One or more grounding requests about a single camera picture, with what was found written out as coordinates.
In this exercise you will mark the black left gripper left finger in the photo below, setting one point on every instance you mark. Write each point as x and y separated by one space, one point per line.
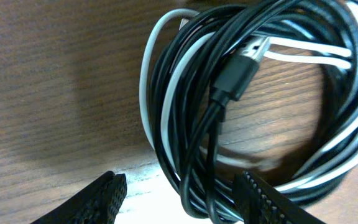
98 202

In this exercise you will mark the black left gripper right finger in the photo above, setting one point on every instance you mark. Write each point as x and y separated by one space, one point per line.
259 203

